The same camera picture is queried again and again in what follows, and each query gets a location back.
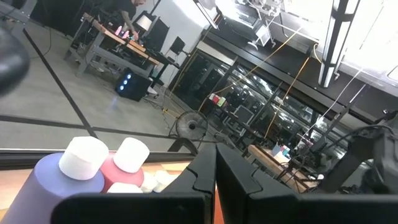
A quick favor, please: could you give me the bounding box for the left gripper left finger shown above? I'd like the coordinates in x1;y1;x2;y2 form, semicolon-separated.
50;142;218;224

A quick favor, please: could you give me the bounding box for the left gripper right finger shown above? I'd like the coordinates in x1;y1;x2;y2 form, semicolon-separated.
215;142;398;224

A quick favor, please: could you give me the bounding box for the large pink paint bottle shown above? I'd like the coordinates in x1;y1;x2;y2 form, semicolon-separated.
106;182;144;194

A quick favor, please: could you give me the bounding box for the large red paint bottle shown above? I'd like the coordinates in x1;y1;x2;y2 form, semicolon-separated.
98;137;150;194

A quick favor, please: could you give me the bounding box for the large purple paint bottle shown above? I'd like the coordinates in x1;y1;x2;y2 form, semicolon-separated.
0;136;109;224

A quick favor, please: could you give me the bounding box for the wooden workbench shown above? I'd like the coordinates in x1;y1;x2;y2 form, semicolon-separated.
63;12;161;77
247;143;315;194

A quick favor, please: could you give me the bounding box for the round floor fan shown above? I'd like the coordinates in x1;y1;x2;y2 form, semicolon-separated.
175;110;209;141

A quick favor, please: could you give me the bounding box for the black computer tower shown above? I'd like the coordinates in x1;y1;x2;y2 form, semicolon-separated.
114;67;152;103

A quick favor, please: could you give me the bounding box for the tall white pillar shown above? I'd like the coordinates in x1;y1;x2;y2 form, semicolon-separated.
317;0;362;89

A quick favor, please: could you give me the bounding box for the person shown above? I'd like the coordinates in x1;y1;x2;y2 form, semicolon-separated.
101;0;147;42

